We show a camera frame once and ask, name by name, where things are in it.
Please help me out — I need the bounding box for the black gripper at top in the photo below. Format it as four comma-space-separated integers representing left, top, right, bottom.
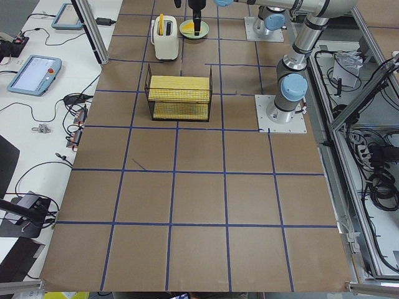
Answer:
174, 0, 206, 11

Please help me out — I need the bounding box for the cream white toaster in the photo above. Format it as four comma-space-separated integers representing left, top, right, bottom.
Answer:
150, 15, 179, 60

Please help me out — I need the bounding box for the yellow toast slice in toaster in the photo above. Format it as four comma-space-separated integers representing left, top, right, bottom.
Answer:
158, 13, 165, 36

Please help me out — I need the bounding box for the green round plate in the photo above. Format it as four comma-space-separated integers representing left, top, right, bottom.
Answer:
179, 21, 209, 40

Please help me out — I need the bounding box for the yellow toast slice on plate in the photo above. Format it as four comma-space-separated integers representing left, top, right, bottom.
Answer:
180, 20, 195, 34

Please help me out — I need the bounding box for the black power adapter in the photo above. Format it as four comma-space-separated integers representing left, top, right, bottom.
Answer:
95, 17, 115, 26

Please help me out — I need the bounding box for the yellow sponge block upper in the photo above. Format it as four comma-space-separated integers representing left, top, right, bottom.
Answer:
145, 75, 212, 103

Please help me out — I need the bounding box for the yellow sponge block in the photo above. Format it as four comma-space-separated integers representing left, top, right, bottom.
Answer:
145, 75, 212, 103
153, 102, 209, 121

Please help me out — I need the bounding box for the yellow sponge block lower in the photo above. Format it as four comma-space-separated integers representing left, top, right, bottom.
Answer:
153, 102, 209, 121

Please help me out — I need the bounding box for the far blue teach pendant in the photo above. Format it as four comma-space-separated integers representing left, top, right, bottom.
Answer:
51, 2, 83, 30

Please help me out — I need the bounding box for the blue teach pendant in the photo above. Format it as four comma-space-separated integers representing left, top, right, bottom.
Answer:
7, 55, 62, 97
51, 2, 83, 30

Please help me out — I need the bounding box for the near blue teach pendant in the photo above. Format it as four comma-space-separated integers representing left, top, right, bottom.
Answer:
7, 55, 62, 97

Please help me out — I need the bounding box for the black device with red button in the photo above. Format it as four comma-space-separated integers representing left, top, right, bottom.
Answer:
0, 37, 29, 60

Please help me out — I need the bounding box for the small metal clamp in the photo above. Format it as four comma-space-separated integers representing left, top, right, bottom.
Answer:
31, 123, 52, 134

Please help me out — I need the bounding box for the aluminium frame post left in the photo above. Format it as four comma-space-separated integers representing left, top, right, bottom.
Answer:
71, 0, 109, 65

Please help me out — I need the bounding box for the black wire basket rack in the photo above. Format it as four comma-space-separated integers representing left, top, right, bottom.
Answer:
145, 67, 213, 122

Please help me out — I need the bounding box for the black camera stand base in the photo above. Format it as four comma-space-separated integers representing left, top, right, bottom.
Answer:
1, 192, 50, 238

